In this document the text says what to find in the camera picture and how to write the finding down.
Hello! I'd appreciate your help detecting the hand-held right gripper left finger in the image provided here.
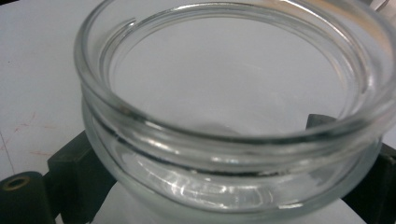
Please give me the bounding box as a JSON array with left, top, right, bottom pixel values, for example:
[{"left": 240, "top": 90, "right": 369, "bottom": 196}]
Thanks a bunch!
[{"left": 47, "top": 130, "right": 118, "bottom": 224}]

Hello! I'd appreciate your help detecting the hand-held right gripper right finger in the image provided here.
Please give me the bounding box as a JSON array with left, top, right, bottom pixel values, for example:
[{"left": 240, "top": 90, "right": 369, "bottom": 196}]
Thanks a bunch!
[{"left": 305, "top": 113, "right": 396, "bottom": 224}]

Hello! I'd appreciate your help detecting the clear glass jar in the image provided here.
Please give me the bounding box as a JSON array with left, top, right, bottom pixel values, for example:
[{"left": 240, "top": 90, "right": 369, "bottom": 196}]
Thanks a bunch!
[{"left": 73, "top": 0, "right": 396, "bottom": 222}]

